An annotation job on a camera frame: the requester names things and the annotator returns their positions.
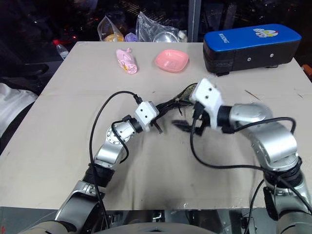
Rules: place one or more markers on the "small white bottle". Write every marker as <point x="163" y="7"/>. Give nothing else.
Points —
<point x="182" y="36"/>

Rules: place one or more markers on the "pink plastic bowl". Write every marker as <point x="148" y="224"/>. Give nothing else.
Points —
<point x="171" y="60"/>

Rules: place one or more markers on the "blue and black box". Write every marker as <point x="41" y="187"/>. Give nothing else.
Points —
<point x="251" y="44"/>

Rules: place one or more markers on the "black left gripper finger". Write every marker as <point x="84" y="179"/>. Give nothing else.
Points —
<point x="174" y="102"/>
<point x="171" y="108"/>

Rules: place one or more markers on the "dark object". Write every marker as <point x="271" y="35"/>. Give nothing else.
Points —
<point x="187" y="93"/>

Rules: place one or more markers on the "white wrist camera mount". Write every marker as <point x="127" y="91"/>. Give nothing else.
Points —
<point x="146" y="114"/>
<point x="207" y="97"/>

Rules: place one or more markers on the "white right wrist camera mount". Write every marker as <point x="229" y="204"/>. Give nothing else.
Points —
<point x="207" y="97"/>

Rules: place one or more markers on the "clear crumpled plastic bag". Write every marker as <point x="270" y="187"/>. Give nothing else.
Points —
<point x="146" y="24"/>

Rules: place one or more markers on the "thin wooden stick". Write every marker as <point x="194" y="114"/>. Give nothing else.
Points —
<point x="252" y="94"/>

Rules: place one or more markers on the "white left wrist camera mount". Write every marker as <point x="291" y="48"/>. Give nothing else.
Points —
<point x="146" y="114"/>

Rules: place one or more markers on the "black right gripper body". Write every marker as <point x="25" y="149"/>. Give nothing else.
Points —
<point x="201" y="122"/>

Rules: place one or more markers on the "orange object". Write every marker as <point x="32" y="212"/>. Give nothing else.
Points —
<point x="308" y="72"/>

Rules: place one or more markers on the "black office chair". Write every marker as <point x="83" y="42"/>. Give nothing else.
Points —
<point x="26" y="75"/>

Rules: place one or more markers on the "shiny metal bowl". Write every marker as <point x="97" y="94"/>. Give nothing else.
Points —
<point x="164" y="37"/>

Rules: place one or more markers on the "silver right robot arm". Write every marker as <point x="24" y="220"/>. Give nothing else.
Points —
<point x="275" y="143"/>

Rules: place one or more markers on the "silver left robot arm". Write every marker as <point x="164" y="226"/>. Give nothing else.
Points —
<point x="109" y="151"/>

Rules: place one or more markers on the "pink plastic toy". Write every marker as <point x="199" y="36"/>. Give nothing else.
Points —
<point x="126" y="61"/>

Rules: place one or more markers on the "clear bag with yellow contents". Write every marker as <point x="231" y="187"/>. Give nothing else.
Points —
<point x="109" y="31"/>

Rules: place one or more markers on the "white cloth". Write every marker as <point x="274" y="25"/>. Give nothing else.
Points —
<point x="14" y="107"/>

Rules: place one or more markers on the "purple plastic bag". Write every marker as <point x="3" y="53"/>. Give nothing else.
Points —
<point x="130" y="37"/>

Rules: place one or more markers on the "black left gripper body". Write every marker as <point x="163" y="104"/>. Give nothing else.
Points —
<point x="159" y="111"/>

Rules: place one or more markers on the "grey metal pole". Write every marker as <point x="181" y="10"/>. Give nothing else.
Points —
<point x="195" y="19"/>

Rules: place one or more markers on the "red-capped plastic bottle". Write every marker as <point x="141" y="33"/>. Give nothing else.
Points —
<point x="61" y="50"/>

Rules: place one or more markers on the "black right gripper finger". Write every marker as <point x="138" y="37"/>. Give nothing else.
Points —
<point x="180" y="122"/>
<point x="186" y="128"/>

